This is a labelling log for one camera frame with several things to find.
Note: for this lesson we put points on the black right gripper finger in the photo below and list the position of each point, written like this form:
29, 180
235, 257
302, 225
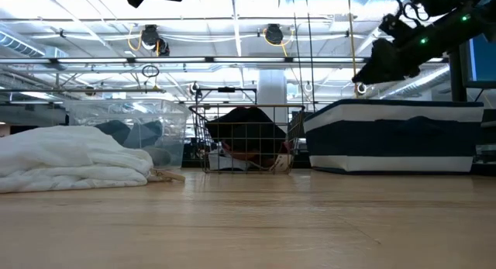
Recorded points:
374, 67

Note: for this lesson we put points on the blue grey cloth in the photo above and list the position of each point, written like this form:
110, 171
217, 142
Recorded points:
145, 134

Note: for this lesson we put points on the black pants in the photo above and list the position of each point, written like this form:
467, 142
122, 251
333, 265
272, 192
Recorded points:
244, 125

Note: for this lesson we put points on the maroon cloth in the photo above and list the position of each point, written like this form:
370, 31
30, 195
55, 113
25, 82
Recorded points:
240, 156

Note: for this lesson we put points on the light grey cloth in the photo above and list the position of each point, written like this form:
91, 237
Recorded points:
160, 157

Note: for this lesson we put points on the whitish grey cloth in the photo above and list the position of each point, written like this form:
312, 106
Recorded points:
224, 162

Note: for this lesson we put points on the white towel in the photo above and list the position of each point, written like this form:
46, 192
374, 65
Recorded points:
66, 156

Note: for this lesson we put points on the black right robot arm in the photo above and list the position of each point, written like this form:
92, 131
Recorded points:
474, 23

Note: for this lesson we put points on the black monitor stand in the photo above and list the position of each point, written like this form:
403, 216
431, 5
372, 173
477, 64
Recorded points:
457, 79

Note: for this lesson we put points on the black computer monitor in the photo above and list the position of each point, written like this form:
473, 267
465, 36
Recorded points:
484, 61

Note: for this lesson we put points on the navy white striped fabric bin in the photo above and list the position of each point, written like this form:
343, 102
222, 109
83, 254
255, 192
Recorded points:
395, 139

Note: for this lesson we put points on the long horizontal light bar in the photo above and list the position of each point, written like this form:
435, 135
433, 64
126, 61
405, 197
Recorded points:
193, 59

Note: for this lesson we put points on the white pillar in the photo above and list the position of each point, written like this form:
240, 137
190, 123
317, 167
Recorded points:
272, 87

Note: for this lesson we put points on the white paper tag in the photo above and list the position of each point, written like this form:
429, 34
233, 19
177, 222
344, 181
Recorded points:
282, 163

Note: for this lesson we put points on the clear plastic bin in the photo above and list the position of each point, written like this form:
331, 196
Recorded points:
85, 114

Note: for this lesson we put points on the black cloth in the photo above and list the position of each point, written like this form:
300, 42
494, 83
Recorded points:
112, 131

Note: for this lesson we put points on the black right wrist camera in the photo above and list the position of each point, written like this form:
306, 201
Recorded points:
395, 28

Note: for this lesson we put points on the black metal rack frame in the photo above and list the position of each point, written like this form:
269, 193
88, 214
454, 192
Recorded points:
226, 90

